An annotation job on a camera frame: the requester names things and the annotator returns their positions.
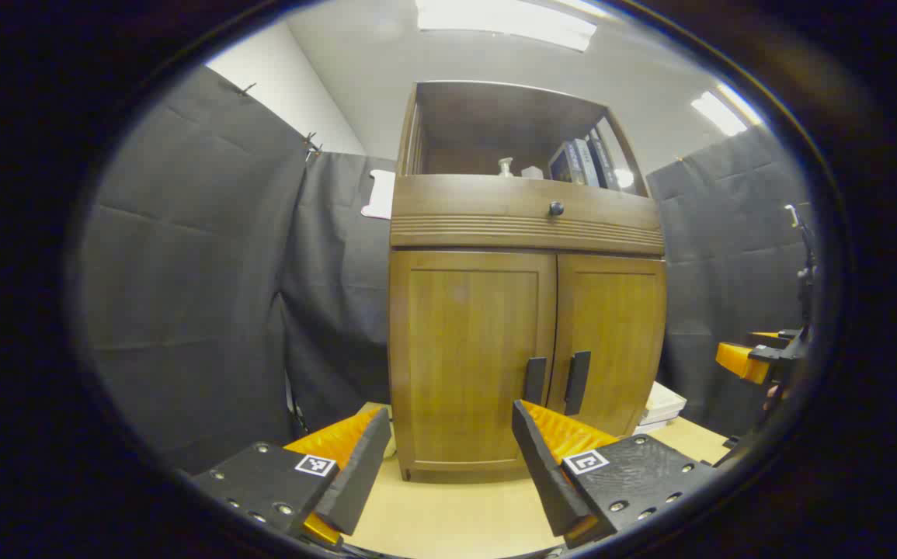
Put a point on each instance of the pale yellow plush toy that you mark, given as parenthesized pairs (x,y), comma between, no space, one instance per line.
(391,442)

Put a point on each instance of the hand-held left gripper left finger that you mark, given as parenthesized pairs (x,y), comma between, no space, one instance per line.
(355,481)

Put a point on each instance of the metal cloth clip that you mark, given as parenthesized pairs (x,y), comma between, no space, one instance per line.
(311,146)
(247,88)

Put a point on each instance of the small ceiling light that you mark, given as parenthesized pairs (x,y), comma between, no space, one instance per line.
(724,112)

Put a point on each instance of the small white container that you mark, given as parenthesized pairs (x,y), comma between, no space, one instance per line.
(532,172)

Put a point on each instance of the wooden cabinet drawer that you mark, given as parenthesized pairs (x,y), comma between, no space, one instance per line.
(479,210)

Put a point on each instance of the wooden double-door shoe cabinet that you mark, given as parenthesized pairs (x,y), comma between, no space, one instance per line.
(495,116)

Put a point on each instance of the round black drawer knob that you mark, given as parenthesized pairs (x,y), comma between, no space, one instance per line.
(556,208)

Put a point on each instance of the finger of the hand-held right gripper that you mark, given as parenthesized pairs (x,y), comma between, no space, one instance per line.
(739,361)
(766,338)

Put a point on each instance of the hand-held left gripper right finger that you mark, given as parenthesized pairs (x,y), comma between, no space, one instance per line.
(545,481)

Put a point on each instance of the wooden shoe cabinet door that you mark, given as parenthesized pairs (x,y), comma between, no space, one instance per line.
(619,334)
(464,349)

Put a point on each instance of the thin white book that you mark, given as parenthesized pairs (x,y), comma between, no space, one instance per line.
(646,428)
(659,418)

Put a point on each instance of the black backdrop cloth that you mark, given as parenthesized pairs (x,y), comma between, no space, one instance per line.
(199,256)

